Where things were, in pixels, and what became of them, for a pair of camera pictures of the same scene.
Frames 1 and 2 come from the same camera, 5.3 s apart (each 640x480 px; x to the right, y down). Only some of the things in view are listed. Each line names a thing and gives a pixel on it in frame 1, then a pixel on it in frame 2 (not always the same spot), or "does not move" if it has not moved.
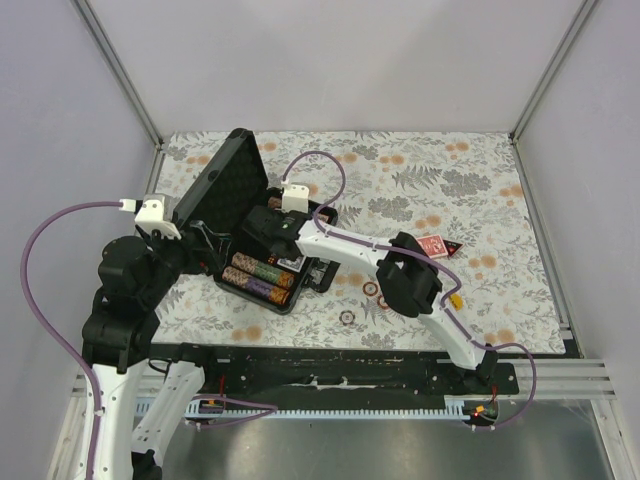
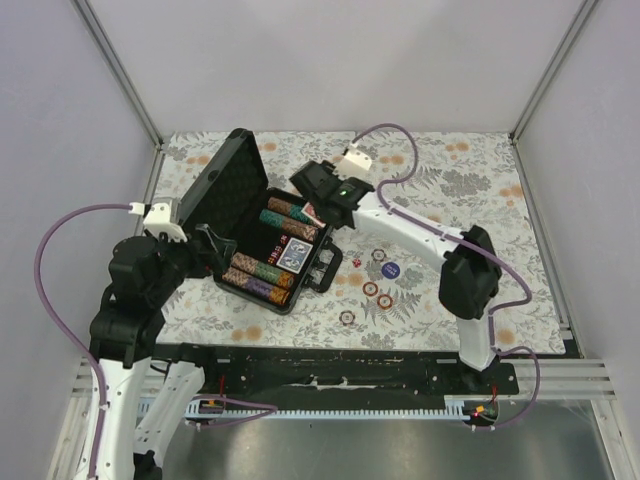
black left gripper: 213,252 does not move
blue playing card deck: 294,265 does not move
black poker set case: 254,241 does not move
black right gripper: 282,214 -> 328,168
